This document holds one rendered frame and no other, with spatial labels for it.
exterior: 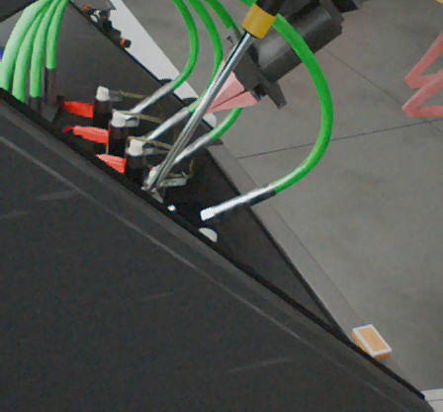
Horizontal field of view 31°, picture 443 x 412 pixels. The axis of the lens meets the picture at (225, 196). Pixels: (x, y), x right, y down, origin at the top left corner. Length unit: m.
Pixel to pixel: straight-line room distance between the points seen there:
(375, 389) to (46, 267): 0.44
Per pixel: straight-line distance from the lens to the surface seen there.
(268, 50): 0.96
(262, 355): 0.77
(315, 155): 0.93
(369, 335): 1.08
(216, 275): 0.67
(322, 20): 0.95
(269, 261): 1.26
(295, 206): 3.03
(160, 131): 1.19
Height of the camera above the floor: 1.67
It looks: 34 degrees down
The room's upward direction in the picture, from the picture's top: 9 degrees clockwise
